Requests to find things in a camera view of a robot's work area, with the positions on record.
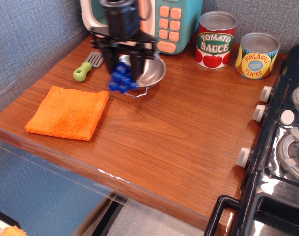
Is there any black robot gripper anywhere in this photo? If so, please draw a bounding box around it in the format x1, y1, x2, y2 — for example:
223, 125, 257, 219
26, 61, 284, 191
89, 0, 159, 82

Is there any blue toy grape bunch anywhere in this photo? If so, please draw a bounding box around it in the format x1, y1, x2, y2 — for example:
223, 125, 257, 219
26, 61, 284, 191
109, 62, 138, 94

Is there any stainless steel pot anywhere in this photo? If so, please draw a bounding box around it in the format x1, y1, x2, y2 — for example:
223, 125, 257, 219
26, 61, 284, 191
118, 58, 167, 98

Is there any teal toy microwave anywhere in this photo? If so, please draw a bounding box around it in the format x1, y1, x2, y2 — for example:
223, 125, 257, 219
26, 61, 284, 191
80, 0, 204, 55

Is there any orange folded cloth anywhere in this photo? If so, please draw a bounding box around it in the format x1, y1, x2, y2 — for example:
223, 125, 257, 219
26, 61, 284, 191
24, 86, 109, 141

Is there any tomato sauce can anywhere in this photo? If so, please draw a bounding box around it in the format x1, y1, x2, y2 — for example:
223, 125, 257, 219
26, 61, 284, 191
195, 11, 237, 69

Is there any pineapple slices can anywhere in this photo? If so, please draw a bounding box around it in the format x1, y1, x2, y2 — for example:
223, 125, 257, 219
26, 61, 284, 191
235, 32, 280, 79

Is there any white stove knob middle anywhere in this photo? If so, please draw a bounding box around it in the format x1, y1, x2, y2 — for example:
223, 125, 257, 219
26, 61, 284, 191
252, 105, 266, 123

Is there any white stove knob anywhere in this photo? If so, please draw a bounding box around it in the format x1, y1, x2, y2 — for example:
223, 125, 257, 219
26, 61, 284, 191
260, 86, 272, 103
237, 147, 251, 168
252, 105, 266, 123

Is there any white stove knob rear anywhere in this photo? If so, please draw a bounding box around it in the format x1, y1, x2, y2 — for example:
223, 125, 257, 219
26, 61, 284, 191
260, 86, 272, 103

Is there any white stove knob front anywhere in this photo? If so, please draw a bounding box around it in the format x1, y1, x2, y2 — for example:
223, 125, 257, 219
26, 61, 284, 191
237, 147, 251, 168

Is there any white round stove button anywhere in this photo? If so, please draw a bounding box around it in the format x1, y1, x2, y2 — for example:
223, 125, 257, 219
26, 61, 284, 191
280, 110, 295, 126

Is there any grey stove burner front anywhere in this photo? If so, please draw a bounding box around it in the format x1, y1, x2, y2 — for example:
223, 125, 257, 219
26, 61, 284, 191
277, 127, 299, 179

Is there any orange object bottom left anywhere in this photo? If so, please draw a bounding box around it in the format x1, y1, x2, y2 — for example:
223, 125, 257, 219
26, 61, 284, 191
1, 226, 27, 236

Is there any black toy stove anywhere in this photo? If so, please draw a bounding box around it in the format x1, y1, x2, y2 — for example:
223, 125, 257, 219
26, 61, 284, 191
205, 44, 299, 236

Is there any green handled grey spatula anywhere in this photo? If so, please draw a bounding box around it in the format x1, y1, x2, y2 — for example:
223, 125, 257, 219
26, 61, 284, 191
73, 52, 104, 82

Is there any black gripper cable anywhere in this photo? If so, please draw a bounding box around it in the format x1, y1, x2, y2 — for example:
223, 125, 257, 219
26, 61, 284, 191
138, 0, 151, 21

